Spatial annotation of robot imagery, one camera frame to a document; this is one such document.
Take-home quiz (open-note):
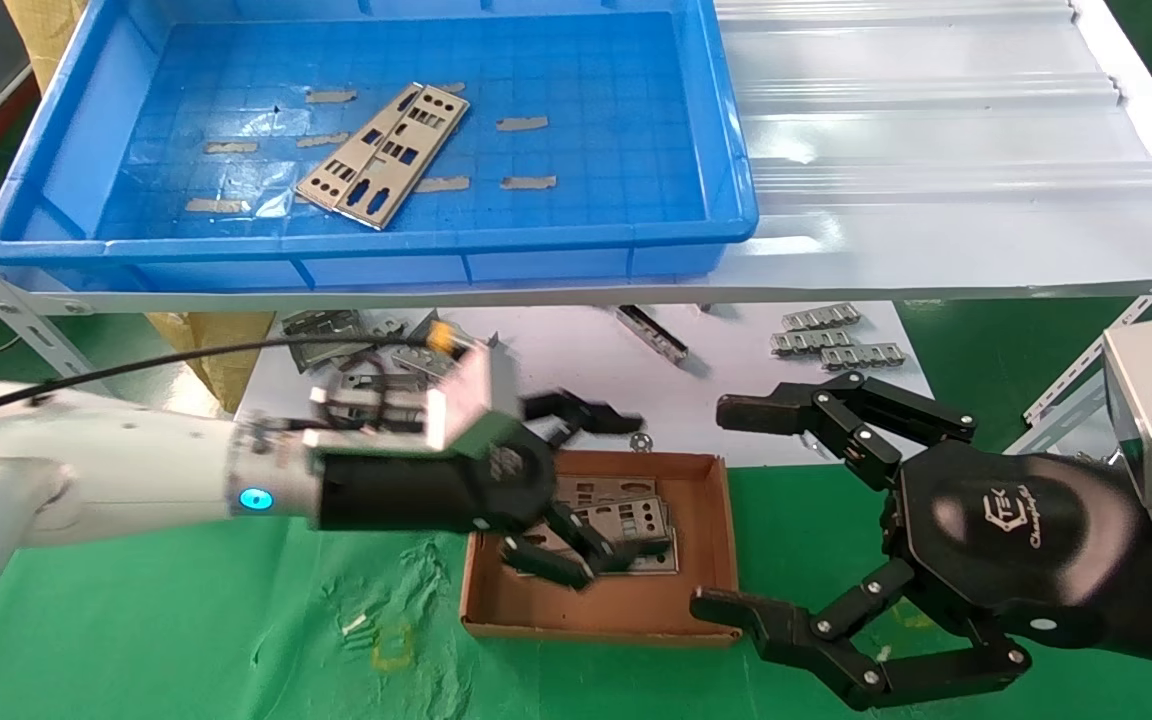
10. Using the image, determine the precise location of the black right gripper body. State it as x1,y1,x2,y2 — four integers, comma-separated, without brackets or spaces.
884,440,1152,673

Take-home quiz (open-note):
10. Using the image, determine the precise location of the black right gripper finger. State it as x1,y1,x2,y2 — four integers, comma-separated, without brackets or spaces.
716,370,979,493
689,558,1032,713

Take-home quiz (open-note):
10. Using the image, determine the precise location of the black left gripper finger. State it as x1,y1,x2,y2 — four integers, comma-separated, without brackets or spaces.
519,388,647,453
499,498,675,593

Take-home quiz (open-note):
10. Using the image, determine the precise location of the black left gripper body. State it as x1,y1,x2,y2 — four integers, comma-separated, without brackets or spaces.
316,413,559,536

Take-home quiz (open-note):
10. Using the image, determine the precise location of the brown cardboard box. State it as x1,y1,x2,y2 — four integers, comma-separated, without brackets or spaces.
461,448,745,646

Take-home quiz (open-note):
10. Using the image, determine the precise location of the blue plastic tray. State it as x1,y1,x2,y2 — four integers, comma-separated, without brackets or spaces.
0,0,760,294

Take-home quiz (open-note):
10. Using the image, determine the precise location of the white flat board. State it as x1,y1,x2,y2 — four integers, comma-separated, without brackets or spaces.
216,300,949,479

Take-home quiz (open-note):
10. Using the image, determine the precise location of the grey slotted metal part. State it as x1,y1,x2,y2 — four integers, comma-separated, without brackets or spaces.
772,330,856,358
822,343,910,373
784,303,864,333

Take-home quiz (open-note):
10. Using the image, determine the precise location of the long grey metal bar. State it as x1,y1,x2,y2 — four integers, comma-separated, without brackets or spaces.
618,305,691,367

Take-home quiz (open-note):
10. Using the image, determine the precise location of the grey slotted angle brace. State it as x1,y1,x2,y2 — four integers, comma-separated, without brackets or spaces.
1021,295,1152,461

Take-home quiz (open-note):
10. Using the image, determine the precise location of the green table cloth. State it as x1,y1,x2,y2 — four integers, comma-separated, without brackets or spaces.
0,476,1152,720

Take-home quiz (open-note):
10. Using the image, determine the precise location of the white metal shelf board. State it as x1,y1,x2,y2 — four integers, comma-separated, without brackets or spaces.
0,0,1152,313

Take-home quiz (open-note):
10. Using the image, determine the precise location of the grey flat punched bracket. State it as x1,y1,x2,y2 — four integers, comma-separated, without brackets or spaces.
336,373,431,399

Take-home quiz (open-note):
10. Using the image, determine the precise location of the dark grey folded bracket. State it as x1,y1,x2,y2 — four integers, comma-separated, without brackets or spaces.
283,310,374,374

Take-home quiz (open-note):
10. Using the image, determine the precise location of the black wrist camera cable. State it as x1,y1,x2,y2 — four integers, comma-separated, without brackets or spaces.
0,335,462,426

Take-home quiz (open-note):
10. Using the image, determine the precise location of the grey slotted shelf post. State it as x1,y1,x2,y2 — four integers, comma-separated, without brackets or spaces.
0,205,152,401

